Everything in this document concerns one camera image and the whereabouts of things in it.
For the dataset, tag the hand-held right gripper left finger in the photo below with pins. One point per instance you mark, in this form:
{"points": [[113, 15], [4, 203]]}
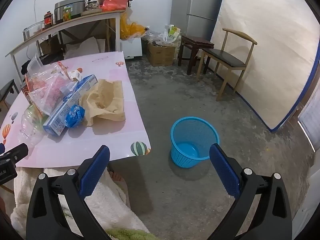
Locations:
{"points": [[96, 170]]}

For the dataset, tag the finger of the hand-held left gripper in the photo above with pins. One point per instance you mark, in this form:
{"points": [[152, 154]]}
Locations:
{"points": [[18, 152]]}

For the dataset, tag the red jar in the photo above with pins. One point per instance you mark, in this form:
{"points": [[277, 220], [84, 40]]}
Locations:
{"points": [[48, 20]]}

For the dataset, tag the clear plastic cup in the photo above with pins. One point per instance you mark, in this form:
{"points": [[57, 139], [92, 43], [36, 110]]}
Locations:
{"points": [[35, 66]]}

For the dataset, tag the white chest freezer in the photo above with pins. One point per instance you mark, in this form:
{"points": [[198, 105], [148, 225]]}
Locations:
{"points": [[131, 47]]}

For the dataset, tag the yellow white medicine box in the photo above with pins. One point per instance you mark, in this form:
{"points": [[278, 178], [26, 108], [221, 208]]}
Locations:
{"points": [[75, 75]]}

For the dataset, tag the silver rice cooker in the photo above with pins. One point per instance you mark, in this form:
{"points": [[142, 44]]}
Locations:
{"points": [[70, 7]]}

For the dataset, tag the white frame side table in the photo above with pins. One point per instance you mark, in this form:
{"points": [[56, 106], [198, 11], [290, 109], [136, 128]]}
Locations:
{"points": [[75, 21]]}

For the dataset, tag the grey panelled door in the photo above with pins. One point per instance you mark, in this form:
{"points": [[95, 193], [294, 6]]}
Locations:
{"points": [[311, 120]]}

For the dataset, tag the red cartoon can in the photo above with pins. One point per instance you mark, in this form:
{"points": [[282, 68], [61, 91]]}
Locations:
{"points": [[25, 92]]}

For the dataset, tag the dark wooden stool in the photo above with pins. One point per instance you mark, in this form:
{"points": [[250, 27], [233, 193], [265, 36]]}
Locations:
{"points": [[197, 42]]}

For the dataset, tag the blue toothpaste box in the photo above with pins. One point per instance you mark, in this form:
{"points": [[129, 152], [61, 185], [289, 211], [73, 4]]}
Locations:
{"points": [[56, 123]]}

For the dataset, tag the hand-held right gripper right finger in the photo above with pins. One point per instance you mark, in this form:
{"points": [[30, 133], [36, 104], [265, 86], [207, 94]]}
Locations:
{"points": [[223, 170]]}

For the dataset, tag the green fuzzy cloth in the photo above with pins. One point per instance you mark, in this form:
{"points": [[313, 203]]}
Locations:
{"points": [[130, 235]]}

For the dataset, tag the clear zip bag pink contents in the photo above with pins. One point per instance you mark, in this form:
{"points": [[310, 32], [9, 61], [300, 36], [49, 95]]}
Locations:
{"points": [[47, 97]]}

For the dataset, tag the yellow plastic bag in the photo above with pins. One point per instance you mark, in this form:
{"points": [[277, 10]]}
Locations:
{"points": [[130, 28]]}

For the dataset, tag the blue plastic mesh waste basket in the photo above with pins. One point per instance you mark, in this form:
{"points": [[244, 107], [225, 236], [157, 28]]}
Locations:
{"points": [[185, 152]]}

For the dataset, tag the green label plastic bottle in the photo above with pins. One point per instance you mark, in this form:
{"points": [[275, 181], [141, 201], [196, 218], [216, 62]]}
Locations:
{"points": [[28, 130]]}

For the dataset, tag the clear plastic wrapping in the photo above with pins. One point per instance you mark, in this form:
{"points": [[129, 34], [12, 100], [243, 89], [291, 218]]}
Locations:
{"points": [[155, 38]]}

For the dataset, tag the red plastic bag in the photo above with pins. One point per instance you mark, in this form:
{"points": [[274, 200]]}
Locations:
{"points": [[115, 2]]}

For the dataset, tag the grey refrigerator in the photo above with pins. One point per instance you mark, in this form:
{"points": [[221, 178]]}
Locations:
{"points": [[200, 5]]}

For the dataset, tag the white green plastic bag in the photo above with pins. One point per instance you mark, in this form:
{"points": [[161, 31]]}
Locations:
{"points": [[172, 33]]}

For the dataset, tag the crumpled brown paper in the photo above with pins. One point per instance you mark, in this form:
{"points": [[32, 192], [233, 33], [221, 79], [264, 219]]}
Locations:
{"points": [[110, 97]]}

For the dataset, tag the crumpled blue plastic bag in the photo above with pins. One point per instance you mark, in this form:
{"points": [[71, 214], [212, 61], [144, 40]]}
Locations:
{"points": [[75, 116]]}

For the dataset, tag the cardboard box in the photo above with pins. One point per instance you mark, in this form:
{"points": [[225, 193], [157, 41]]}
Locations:
{"points": [[160, 55]]}

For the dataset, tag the white sack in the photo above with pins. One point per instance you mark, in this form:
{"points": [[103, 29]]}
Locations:
{"points": [[85, 46]]}

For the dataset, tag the white fleece blanket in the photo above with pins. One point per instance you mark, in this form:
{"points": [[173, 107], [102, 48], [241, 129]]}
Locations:
{"points": [[112, 205]]}

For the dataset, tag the red cartoon snack bag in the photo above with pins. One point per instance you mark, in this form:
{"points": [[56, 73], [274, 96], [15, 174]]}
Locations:
{"points": [[37, 83]]}

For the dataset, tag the person's bare foot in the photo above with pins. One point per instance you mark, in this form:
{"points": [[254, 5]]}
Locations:
{"points": [[117, 177]]}

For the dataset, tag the clear glass bowl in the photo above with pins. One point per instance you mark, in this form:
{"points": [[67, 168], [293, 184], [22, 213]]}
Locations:
{"points": [[33, 30]]}

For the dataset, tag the wooden chair dark seat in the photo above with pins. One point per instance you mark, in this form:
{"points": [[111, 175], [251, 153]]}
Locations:
{"points": [[222, 57]]}

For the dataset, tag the pink printed tablecloth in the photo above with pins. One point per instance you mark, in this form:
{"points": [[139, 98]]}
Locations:
{"points": [[112, 140]]}

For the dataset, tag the beige mattress blue edge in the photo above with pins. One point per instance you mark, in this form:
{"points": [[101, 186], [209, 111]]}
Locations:
{"points": [[262, 42]]}

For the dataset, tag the clear food container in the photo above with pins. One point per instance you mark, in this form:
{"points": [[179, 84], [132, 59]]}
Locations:
{"points": [[93, 3]]}

